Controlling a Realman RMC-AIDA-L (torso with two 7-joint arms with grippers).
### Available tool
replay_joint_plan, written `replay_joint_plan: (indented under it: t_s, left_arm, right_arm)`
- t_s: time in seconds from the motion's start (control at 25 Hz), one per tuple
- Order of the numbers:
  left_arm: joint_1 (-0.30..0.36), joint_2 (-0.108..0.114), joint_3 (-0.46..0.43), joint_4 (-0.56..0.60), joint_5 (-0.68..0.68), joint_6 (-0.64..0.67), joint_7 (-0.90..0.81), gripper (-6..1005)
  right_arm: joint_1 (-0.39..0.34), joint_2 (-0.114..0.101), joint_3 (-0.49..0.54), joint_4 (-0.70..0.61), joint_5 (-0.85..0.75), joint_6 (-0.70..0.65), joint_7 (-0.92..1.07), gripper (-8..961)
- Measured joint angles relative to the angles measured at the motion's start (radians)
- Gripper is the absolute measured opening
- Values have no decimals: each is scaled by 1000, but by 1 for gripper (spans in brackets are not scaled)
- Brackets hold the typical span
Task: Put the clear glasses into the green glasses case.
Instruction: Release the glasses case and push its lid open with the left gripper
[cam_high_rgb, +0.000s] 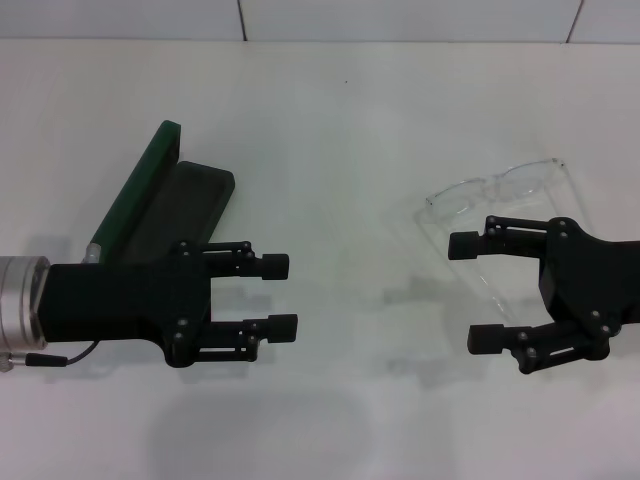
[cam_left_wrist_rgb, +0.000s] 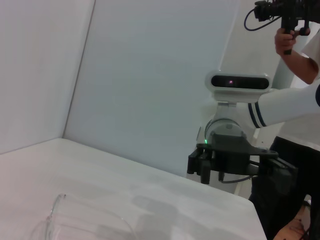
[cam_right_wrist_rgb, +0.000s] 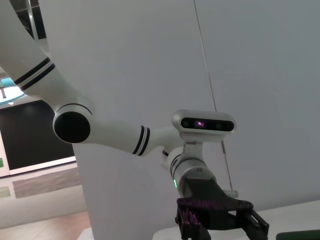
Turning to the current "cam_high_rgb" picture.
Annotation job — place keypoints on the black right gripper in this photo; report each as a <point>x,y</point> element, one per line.
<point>590,280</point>

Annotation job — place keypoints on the clear transparent glasses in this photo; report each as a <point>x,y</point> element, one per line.
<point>500,182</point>

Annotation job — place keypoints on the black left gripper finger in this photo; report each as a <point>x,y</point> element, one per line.
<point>282,327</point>

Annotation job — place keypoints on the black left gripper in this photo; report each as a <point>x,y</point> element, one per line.
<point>120,300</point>

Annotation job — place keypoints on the green glasses case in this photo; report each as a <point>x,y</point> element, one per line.
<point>145,175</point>

